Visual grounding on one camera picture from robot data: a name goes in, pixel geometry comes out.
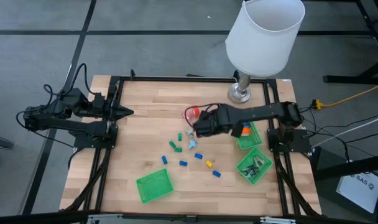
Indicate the green plastic mesh basket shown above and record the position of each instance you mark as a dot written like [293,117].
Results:
[254,141]
[154,186]
[265,163]

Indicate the orange tape roll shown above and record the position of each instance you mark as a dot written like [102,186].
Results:
[247,130]

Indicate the black aluminium table frame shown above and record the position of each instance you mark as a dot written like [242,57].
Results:
[176,79]

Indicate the white printed paper sheet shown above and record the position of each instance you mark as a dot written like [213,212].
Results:
[358,193]

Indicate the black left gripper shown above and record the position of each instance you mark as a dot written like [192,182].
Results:
[103,107]

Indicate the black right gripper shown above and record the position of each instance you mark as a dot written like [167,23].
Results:
[212,123]

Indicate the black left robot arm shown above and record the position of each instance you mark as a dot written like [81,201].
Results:
[83,126]

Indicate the black desk beam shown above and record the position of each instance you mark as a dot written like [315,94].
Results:
[347,168]

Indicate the white shade silver table lamp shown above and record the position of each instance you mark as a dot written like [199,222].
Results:
[263,37]

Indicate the red tape roll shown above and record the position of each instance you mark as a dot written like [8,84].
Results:
[195,111]

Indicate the blue tape roll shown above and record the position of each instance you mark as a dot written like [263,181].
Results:
[247,124]

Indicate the small green stapler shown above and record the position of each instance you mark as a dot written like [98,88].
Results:
[179,137]
[178,149]
[172,144]

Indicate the silver camera mount bracket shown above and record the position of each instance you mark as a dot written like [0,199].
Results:
[102,218]
[277,220]

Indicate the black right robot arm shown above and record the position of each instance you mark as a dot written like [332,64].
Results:
[260,112]

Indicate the small yellow stapler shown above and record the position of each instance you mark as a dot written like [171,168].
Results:
[209,164]

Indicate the black desk leg frame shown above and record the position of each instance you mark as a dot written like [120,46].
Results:
[347,79]

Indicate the grey-green staple remover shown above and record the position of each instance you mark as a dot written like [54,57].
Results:
[256,161]
[189,133]

